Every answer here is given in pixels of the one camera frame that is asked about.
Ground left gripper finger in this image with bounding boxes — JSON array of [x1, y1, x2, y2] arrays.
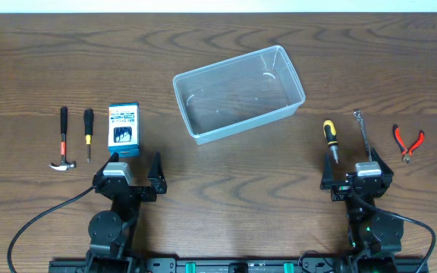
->
[[147, 152, 165, 187], [104, 152, 119, 171]]

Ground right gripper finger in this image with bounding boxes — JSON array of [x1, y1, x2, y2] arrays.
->
[[321, 153, 334, 183], [370, 148, 392, 175]]

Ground stubby yellow black screwdriver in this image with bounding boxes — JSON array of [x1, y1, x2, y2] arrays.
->
[[322, 119, 339, 164]]

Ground small silver wrench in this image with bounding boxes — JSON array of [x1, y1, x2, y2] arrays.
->
[[354, 109, 372, 161]]

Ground clear plastic container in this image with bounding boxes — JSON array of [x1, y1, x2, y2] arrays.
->
[[172, 45, 306, 145]]

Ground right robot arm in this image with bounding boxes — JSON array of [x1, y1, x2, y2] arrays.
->
[[319, 149, 404, 272]]

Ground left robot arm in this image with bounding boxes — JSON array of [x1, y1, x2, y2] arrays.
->
[[83, 152, 167, 273]]

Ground blue screw box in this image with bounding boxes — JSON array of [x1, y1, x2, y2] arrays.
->
[[108, 102, 140, 157]]

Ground small claw hammer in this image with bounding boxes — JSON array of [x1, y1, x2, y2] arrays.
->
[[49, 106, 77, 171]]

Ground black yellow slim screwdriver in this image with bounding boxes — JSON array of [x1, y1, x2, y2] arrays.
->
[[83, 108, 94, 162]]

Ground red handled pliers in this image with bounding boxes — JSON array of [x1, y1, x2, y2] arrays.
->
[[391, 124, 426, 165]]

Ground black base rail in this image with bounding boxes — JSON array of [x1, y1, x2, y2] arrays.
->
[[49, 256, 429, 273]]

